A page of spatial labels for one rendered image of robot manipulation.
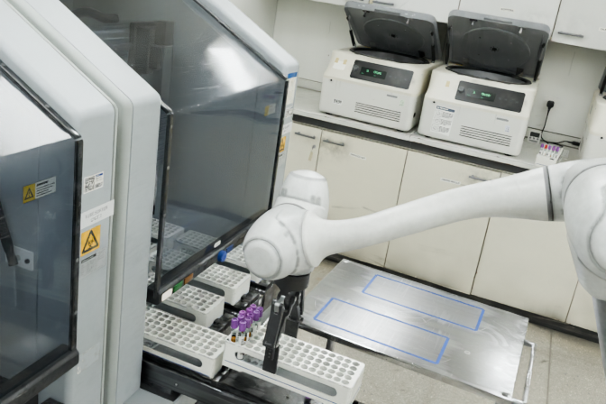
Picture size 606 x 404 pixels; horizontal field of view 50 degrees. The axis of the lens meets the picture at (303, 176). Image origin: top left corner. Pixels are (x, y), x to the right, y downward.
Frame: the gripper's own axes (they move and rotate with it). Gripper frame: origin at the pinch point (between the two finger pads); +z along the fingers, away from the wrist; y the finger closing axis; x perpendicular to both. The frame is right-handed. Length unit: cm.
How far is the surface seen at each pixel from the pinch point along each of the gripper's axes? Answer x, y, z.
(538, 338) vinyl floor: -69, 219, 91
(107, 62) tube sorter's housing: 39, -13, -57
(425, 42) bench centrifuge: 32, 266, -46
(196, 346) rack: 19.4, -2.5, 5.1
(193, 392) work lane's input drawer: 16.9, -6.3, 14.2
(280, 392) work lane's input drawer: -1.3, 0.8, 11.2
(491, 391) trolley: -45, 27, 9
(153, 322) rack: 32.8, 0.3, 5.1
